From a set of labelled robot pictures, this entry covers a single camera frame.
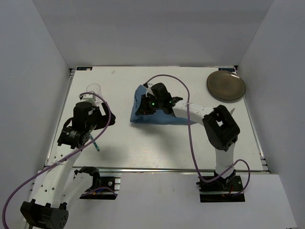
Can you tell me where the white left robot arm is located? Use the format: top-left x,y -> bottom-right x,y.
20,102 -> 115,229

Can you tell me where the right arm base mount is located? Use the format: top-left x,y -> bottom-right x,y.
196,176 -> 245,203

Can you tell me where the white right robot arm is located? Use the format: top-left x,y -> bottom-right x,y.
130,83 -> 240,190

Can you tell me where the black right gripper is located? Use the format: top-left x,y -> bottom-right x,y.
136,94 -> 163,115

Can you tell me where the fork with green handle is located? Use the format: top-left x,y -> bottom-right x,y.
90,131 -> 100,152

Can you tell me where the clear drinking glass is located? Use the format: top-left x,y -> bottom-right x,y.
86,83 -> 102,103

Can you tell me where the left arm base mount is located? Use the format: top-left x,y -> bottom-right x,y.
74,167 -> 121,200

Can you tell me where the dark round plate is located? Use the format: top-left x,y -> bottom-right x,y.
206,71 -> 246,101

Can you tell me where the blue label sticker left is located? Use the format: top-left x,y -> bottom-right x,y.
76,66 -> 92,71

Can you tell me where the blue cloth napkin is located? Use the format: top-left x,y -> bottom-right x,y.
130,85 -> 189,125

